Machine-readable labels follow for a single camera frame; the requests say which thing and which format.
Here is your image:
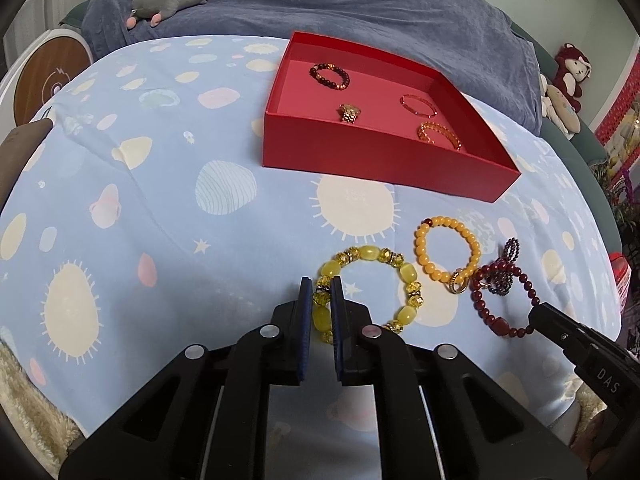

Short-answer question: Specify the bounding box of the yellow chunky bead bracelet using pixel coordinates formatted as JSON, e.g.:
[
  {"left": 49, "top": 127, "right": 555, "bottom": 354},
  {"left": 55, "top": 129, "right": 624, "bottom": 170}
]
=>
[{"left": 310, "top": 244, "right": 426, "bottom": 346}]

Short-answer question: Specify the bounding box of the purple garnet bead strand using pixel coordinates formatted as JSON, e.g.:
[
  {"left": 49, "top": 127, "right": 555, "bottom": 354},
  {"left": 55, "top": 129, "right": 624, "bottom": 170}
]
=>
[{"left": 482, "top": 237, "right": 520, "bottom": 296}]

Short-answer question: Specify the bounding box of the red jewelry box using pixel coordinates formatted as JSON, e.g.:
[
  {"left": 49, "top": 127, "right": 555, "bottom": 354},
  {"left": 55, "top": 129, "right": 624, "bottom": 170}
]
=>
[{"left": 262, "top": 32, "right": 521, "bottom": 203}]

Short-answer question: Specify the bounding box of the gold hoop earring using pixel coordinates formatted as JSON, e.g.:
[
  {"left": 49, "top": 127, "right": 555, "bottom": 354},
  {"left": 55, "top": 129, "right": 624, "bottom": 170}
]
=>
[{"left": 447, "top": 268, "right": 470, "bottom": 295}]

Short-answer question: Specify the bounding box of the light blue patterned bedsheet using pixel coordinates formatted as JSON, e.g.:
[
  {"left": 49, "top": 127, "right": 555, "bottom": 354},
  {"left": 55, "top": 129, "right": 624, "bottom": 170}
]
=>
[{"left": 0, "top": 34, "right": 626, "bottom": 480}]

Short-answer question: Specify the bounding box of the thin red gold bangle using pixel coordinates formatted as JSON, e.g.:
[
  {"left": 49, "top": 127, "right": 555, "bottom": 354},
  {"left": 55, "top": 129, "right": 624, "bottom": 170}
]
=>
[{"left": 399, "top": 93, "right": 438, "bottom": 118}]

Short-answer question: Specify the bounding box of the green sofa cushion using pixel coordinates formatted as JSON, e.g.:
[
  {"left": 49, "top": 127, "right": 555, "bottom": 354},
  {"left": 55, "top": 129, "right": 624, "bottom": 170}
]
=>
[{"left": 508, "top": 19, "right": 624, "bottom": 256}]

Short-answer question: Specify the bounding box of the beige round plush toy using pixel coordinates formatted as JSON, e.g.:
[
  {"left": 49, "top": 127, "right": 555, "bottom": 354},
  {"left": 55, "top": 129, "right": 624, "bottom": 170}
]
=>
[{"left": 539, "top": 74, "right": 582, "bottom": 140}]

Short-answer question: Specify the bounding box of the blue grey blanket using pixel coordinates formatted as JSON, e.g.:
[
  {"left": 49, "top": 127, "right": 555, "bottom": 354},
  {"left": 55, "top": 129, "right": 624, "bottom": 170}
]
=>
[{"left": 81, "top": 0, "right": 542, "bottom": 134}]

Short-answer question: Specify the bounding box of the red monkey plush toy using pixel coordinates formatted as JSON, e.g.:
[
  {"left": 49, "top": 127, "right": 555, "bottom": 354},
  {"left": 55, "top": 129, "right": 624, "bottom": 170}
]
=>
[{"left": 553, "top": 42, "right": 592, "bottom": 113}]

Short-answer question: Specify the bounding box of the brown flat board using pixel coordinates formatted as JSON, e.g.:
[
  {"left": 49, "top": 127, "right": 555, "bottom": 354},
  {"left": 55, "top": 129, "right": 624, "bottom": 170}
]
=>
[{"left": 0, "top": 118, "right": 53, "bottom": 209}]

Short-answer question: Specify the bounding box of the white round wooden-top device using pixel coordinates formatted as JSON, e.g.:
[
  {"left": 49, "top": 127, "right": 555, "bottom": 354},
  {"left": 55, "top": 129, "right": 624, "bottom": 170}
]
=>
[{"left": 1, "top": 27, "right": 93, "bottom": 132}]

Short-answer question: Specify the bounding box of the orange round bead bracelet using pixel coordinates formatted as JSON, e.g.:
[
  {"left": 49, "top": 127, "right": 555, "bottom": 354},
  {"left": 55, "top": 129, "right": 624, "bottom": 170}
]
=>
[{"left": 412, "top": 214, "right": 483, "bottom": 292}]

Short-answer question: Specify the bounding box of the gold ornate ring charm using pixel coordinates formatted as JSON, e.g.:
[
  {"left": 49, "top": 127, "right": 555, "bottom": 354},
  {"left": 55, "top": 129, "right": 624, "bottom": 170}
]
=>
[{"left": 338, "top": 103, "right": 361, "bottom": 124}]

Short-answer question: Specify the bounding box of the amber small bead bracelet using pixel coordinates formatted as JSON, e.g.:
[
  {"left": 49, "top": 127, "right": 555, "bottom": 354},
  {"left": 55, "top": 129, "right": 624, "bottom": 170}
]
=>
[{"left": 416, "top": 120, "right": 462, "bottom": 152}]

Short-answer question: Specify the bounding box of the dark brown bead bracelet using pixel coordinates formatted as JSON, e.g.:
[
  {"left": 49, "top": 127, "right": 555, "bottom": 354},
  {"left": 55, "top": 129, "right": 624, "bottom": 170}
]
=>
[{"left": 308, "top": 62, "right": 350, "bottom": 92}]

